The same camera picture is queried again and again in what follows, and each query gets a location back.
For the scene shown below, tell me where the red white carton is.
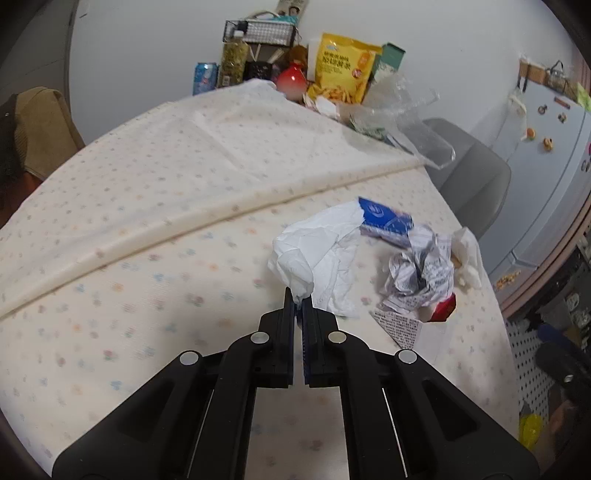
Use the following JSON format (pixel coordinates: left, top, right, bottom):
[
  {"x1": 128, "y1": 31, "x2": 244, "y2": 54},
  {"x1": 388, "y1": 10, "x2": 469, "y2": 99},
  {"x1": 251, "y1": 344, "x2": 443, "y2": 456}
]
[{"x1": 370, "y1": 293, "x2": 457, "y2": 365}]

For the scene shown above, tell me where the clear plastic bag on table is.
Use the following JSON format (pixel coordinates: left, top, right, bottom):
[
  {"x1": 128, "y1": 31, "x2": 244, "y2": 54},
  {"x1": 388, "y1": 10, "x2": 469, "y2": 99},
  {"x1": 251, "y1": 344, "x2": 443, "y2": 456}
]
[{"x1": 339, "y1": 72, "x2": 456, "y2": 170}]

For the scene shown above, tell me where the tan chair with cloth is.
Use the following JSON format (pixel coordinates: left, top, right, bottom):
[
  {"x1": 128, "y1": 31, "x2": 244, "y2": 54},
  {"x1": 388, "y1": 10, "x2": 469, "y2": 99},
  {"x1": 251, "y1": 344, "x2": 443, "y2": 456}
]
[{"x1": 1, "y1": 87, "x2": 85, "y2": 185}]

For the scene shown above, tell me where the white crumpled plastic bag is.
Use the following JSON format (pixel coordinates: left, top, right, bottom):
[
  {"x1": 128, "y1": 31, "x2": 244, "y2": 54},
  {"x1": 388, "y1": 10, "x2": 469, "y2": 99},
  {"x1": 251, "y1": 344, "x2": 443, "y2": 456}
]
[{"x1": 452, "y1": 227, "x2": 487, "y2": 290}]

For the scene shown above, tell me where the yellow plastic bag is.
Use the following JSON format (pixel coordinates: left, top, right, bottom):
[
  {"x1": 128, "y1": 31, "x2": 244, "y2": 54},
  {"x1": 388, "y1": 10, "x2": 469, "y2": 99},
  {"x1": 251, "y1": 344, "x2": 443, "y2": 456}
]
[{"x1": 519, "y1": 414, "x2": 544, "y2": 451}]

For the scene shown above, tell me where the white mesh bag hanging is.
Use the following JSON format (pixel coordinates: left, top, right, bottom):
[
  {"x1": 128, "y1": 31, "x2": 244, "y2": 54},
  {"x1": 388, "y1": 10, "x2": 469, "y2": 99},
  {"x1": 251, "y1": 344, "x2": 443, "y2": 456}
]
[{"x1": 508, "y1": 90, "x2": 527, "y2": 118}]

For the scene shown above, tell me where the yellow snack bag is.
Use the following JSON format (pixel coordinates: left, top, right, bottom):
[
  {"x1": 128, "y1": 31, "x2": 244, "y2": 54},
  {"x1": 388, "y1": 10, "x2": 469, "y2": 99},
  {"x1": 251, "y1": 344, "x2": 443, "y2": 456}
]
[{"x1": 307, "y1": 33, "x2": 383, "y2": 105}]

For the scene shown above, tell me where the red round vase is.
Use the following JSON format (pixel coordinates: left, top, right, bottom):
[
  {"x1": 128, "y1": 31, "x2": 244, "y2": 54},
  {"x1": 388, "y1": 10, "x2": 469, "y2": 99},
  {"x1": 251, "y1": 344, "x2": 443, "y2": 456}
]
[{"x1": 276, "y1": 63, "x2": 308, "y2": 102}]

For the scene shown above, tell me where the printed paper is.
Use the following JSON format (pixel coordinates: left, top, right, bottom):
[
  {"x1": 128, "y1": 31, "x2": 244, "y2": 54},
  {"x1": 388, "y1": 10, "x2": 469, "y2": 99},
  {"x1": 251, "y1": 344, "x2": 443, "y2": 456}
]
[{"x1": 382, "y1": 225, "x2": 454, "y2": 315}]

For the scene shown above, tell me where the blue snack wrapper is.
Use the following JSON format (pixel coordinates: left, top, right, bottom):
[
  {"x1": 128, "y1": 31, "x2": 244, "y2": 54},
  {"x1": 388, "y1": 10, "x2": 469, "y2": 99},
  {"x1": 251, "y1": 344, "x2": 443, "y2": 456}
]
[{"x1": 358, "y1": 197, "x2": 414, "y2": 248}]

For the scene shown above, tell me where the floral white tablecloth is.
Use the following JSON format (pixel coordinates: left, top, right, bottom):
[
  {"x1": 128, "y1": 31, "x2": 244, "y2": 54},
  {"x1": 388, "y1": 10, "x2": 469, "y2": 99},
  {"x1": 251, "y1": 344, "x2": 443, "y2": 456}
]
[{"x1": 0, "y1": 78, "x2": 521, "y2": 476}]

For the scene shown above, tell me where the blue drink can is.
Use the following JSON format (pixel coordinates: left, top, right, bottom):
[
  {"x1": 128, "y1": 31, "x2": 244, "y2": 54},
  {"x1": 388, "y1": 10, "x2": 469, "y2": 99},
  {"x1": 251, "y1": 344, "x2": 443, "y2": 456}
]
[{"x1": 192, "y1": 63, "x2": 218, "y2": 96}]

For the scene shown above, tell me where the grey upholstered chair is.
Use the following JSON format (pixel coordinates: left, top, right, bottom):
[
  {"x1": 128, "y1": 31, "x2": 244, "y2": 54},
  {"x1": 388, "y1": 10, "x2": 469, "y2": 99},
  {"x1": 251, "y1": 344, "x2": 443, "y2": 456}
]
[{"x1": 425, "y1": 118, "x2": 512, "y2": 238}]

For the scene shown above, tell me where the white refrigerator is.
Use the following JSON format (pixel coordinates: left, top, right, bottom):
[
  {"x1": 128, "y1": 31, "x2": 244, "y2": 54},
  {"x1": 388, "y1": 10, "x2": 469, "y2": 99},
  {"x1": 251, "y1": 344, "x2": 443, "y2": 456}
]
[{"x1": 480, "y1": 80, "x2": 590, "y2": 290}]

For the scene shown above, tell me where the green tall box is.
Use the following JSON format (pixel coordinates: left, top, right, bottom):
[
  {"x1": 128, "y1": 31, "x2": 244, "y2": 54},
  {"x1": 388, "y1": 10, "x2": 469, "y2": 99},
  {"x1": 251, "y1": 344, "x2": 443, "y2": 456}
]
[{"x1": 370, "y1": 43, "x2": 406, "y2": 83}]

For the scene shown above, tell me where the white tissue paper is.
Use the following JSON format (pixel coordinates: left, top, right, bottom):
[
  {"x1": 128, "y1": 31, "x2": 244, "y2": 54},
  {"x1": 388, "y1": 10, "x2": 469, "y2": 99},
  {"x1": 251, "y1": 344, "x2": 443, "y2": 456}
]
[{"x1": 267, "y1": 200, "x2": 363, "y2": 318}]

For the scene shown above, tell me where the jar of dried goods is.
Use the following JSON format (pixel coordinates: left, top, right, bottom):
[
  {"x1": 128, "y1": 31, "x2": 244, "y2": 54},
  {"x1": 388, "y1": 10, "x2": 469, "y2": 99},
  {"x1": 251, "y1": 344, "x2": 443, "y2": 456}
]
[{"x1": 218, "y1": 30, "x2": 249, "y2": 88}]

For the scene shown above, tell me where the black wire basket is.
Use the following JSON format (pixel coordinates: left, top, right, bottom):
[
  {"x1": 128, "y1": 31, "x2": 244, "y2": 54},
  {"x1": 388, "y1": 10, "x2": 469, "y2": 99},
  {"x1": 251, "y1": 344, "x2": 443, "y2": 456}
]
[{"x1": 222, "y1": 19, "x2": 297, "y2": 48}]

